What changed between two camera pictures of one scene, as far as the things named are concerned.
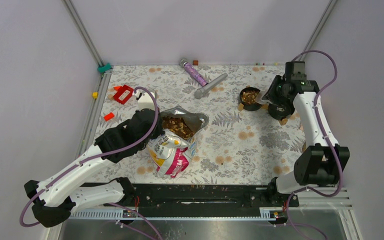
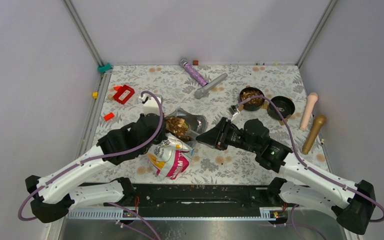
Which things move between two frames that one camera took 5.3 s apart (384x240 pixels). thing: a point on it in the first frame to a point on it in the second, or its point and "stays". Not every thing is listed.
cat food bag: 170,153 stays
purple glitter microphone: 184,63 stays
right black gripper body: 275,93 to 231,136
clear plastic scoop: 263,91 to 180,126
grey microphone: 200,92 stays
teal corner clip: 102,69 stays
